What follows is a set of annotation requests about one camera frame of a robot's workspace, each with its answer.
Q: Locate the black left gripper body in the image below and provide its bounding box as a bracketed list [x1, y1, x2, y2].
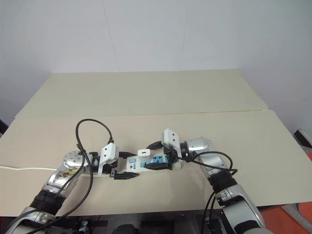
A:
[103, 157, 123, 179]

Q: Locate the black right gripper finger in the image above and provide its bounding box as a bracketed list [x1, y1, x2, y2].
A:
[146, 140, 164, 151]
[143, 161, 172, 171]

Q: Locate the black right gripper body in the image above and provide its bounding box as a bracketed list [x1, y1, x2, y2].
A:
[162, 145, 180, 167]

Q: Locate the white power strip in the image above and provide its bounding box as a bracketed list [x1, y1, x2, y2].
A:
[80, 152, 183, 178]

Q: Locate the dark rounded shape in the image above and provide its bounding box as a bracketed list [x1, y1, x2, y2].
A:
[114, 224, 137, 234]

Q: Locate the dark box with white edge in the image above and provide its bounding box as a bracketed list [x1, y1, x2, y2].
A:
[293, 128, 312, 148]

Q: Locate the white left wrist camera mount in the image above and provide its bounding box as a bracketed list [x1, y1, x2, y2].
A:
[98, 143, 120, 176]

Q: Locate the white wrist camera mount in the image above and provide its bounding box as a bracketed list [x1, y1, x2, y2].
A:
[98, 143, 120, 176]
[160, 128, 182, 159]

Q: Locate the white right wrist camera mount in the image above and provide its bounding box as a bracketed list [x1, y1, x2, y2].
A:
[160, 128, 182, 159]

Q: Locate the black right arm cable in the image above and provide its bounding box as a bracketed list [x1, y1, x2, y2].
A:
[175, 151, 238, 234]

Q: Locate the white power strip cord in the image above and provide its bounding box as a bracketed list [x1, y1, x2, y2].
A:
[0, 165, 59, 171]

